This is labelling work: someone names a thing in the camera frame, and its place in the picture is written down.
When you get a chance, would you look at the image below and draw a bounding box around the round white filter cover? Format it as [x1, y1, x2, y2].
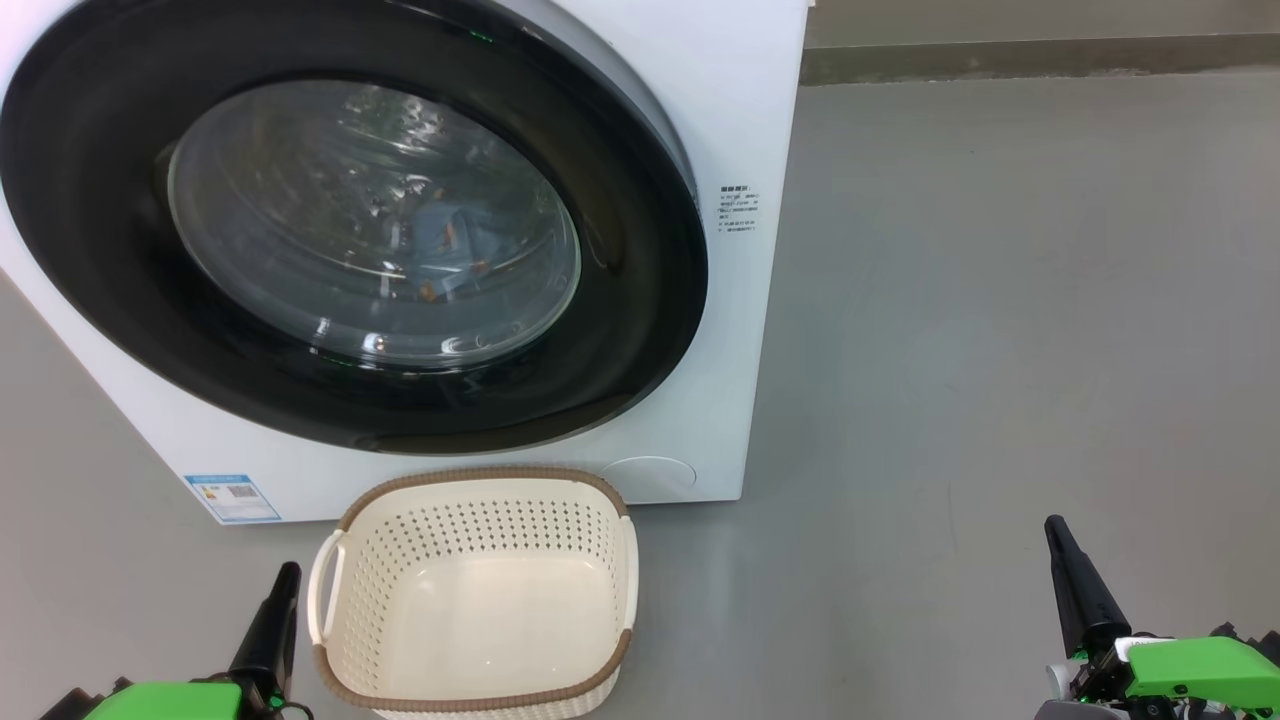
[598, 456, 697, 501]

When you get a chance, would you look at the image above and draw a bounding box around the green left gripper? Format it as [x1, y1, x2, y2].
[82, 562, 313, 720]

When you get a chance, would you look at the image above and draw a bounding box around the blue printed garment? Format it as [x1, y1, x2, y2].
[395, 200, 523, 303]

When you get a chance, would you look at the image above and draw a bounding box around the black round glass washer door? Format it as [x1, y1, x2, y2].
[0, 0, 709, 456]

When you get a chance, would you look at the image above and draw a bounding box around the small text sticker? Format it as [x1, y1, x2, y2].
[716, 184, 759, 234]

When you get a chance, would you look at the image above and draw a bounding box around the blue energy label sticker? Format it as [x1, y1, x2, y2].
[183, 473, 283, 524]

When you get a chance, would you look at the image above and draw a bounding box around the white front-load washing machine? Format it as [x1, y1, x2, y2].
[0, 0, 809, 526]

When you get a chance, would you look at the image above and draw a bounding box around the cream perforated laundry basket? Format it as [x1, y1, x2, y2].
[306, 466, 641, 719]

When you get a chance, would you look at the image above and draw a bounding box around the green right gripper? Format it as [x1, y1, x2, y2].
[1035, 515, 1280, 720]

